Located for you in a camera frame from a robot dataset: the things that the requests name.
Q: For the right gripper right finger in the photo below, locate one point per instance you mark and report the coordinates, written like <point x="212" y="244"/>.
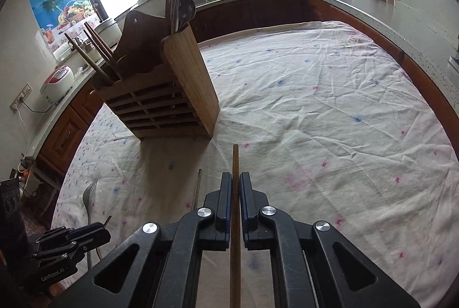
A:
<point x="313" y="265"/>

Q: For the steel fork left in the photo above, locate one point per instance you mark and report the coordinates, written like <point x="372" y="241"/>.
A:
<point x="86" y="196"/>

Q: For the wooden utensil holder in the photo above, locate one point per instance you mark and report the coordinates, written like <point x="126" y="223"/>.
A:
<point x="159" y="85"/>

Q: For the brown patterned chopstick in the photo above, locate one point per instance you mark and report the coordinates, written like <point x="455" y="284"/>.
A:
<point x="235" y="284"/>

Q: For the white electric pot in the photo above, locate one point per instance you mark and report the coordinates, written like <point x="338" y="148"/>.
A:
<point x="109" y="31"/>

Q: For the metal ladle in holder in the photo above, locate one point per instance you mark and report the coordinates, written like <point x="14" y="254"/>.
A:
<point x="186" y="13"/>

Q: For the floral white tablecloth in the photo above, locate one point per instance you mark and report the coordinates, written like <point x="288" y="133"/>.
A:
<point x="328" y="125"/>

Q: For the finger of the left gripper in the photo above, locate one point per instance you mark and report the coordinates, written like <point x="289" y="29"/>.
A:
<point x="56" y="253"/>

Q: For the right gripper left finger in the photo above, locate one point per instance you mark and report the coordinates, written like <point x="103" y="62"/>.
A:
<point x="157" y="266"/>

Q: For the white rice cooker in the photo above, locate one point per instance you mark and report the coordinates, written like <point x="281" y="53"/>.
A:
<point x="57" y="84"/>

